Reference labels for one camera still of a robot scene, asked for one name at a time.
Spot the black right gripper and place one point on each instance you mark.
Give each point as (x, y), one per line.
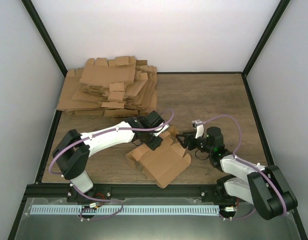
(188, 139)

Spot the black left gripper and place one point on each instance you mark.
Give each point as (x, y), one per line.
(154, 144)

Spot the brown cardboard box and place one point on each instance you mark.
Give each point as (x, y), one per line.
(163, 164)

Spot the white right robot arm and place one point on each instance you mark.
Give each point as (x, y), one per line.
(265, 187)

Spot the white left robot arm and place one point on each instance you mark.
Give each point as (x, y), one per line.
(74, 150)

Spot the stack of flat cardboard boxes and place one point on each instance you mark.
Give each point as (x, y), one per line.
(119, 87)

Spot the grey metal front plate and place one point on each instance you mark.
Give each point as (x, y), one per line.
(247, 225)

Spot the light blue slotted strip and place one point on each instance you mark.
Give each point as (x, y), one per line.
(128, 210)

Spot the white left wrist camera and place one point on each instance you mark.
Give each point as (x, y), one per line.
(162, 128)

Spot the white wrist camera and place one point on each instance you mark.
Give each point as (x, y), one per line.
(162, 128)
(199, 127)

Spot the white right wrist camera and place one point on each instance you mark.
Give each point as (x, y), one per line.
(199, 127)

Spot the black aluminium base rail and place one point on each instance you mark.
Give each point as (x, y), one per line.
(205, 192)

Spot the black left frame post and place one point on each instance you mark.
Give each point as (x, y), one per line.
(36, 19)

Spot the black frame post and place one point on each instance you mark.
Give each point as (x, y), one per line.
(36, 19)
(270, 27)

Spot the black right frame post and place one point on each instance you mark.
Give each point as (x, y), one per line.
(270, 27)

